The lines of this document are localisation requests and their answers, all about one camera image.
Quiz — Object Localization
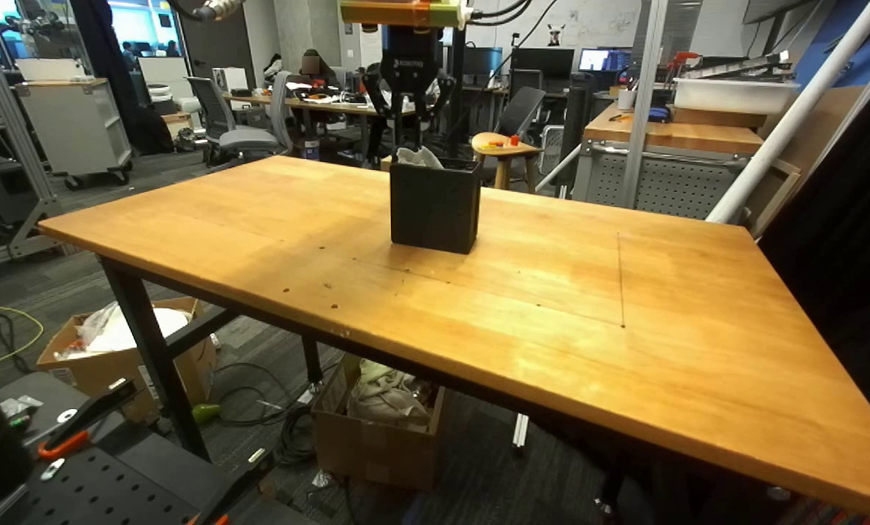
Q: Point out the white pole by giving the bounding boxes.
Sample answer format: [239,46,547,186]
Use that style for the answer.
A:
[705,0,870,225]

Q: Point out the whiteboard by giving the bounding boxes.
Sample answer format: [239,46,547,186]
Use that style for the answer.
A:
[470,0,644,50]

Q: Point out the cluttered wooden desk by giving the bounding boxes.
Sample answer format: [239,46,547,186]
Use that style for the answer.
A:
[222,89,381,158]

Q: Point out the person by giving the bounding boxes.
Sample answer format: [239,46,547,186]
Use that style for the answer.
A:
[299,49,338,90]

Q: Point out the row of monitors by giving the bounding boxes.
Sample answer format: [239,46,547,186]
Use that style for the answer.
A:
[462,46,634,82]

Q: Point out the aluminium frame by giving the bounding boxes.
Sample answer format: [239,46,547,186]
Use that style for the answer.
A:
[0,61,64,261]

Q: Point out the orange-handled clamp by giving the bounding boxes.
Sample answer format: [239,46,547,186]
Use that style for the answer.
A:
[36,378,141,461]

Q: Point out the white plastic bin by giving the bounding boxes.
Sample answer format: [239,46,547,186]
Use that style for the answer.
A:
[673,77,801,116]

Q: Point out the white towel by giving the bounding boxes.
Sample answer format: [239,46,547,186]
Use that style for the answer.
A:
[396,146,445,171]

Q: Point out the cardboard box with plastic bags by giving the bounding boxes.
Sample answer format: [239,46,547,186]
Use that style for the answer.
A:
[35,296,219,425]

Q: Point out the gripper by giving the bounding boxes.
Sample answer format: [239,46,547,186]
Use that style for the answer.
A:
[362,26,457,151]

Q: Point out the yellow-green cable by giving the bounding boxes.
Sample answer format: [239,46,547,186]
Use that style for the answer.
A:
[0,306,46,370]

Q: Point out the cardboard box with cloth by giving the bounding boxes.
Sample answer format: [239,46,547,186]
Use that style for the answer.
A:
[311,354,447,491]

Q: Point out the black perforated board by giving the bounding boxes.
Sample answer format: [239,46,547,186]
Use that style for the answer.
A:
[0,370,298,525]

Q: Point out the wooden stool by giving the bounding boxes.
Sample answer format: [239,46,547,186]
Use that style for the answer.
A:
[470,131,545,193]

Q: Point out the wood-topped workbench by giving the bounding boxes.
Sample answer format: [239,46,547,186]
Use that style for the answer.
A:
[572,102,801,222]

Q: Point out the grey office chair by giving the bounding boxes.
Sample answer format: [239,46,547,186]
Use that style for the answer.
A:
[186,71,293,166]

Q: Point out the black box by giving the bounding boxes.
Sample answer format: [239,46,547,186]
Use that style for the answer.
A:
[389,158,483,255]

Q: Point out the coil of black cable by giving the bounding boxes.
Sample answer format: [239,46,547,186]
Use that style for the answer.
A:
[214,360,320,465]

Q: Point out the black curtain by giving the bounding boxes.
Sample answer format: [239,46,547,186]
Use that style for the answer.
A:
[758,69,870,413]

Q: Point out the black office chair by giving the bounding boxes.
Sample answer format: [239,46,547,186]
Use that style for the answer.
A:
[496,87,547,141]

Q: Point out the grey metal post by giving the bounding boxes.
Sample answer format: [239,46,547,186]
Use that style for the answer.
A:
[620,0,669,209]

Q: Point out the white cabinet on wheels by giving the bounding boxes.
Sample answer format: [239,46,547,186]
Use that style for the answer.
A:
[15,78,133,192]

